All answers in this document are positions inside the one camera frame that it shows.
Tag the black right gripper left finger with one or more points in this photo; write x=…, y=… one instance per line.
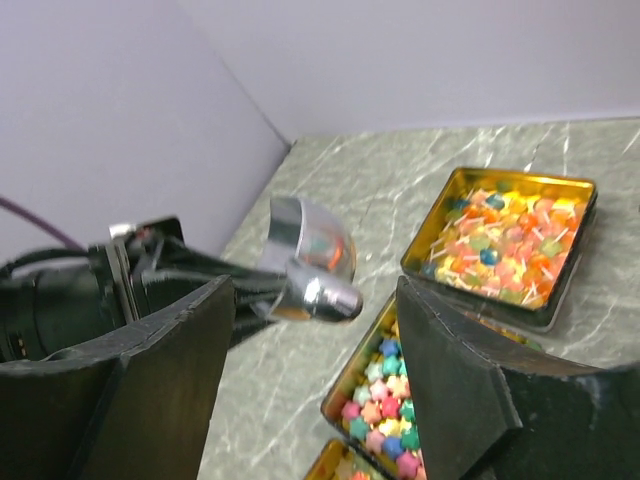
x=132, y=404

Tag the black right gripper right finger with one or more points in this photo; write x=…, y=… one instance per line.
x=490, y=408

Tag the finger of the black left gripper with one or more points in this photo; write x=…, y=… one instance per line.
x=247, y=322

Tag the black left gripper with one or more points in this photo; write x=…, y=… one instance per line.
x=56, y=298

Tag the silver metal scoop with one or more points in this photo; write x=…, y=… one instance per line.
x=313, y=257

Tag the gold tin of star candies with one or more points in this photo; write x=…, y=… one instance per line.
x=370, y=402

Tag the gold tin of gummy candies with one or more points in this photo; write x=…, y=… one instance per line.
x=339, y=461

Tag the gold tin of stick candies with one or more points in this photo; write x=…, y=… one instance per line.
x=504, y=244

